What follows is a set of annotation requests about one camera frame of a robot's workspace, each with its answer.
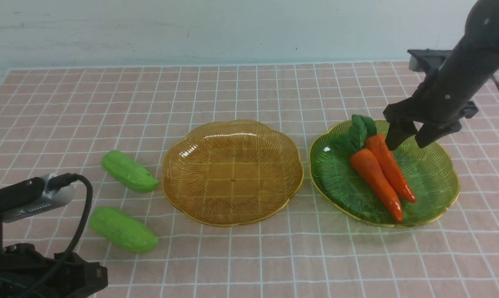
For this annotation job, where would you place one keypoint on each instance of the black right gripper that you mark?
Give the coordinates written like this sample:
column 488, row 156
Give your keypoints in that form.
column 433, row 109

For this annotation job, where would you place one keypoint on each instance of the amber ribbed plastic plate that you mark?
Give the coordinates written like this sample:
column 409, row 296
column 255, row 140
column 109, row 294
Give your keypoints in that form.
column 230, row 173

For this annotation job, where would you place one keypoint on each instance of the pink checkered tablecloth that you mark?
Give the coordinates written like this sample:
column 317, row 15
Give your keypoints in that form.
column 65, row 120

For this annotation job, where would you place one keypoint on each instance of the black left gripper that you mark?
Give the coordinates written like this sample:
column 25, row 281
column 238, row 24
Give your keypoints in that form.
column 21, row 266

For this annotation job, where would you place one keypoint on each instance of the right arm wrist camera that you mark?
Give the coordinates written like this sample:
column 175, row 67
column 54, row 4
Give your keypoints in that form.
column 426, row 60

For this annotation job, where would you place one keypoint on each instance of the green ribbed plastic plate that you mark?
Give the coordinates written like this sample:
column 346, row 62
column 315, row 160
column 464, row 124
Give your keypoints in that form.
column 429, row 172

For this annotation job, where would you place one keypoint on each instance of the orange toy carrot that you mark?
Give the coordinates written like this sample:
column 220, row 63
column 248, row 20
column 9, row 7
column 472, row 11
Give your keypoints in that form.
column 373, row 178
column 376, row 143

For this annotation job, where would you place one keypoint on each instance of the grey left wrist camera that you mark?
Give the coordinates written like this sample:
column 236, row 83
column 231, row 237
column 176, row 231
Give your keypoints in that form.
column 35, row 196

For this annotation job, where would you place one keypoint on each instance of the green toy cucumber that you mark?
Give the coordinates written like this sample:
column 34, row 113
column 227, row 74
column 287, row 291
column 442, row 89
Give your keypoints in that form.
column 122, row 230
column 129, row 172

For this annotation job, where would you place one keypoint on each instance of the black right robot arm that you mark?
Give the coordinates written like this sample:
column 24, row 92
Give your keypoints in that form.
column 482, row 24

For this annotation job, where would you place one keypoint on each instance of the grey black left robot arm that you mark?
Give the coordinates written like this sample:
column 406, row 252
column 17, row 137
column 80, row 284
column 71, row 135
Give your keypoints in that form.
column 21, row 266

